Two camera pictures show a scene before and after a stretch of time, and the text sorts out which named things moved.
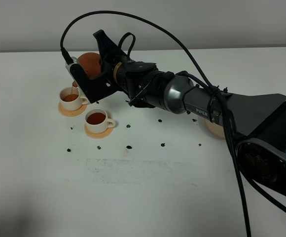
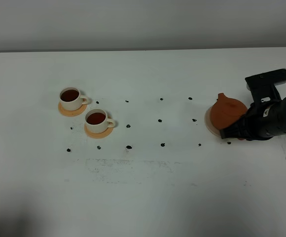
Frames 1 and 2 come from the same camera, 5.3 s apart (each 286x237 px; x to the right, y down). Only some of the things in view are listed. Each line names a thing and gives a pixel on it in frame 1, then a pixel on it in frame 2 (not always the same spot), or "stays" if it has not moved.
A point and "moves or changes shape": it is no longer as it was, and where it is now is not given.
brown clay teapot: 91,63 moves or changes shape
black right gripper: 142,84 → 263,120
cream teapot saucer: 217,130 stays
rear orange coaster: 72,113 stays
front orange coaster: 99,135 stays
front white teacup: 96,121 stays
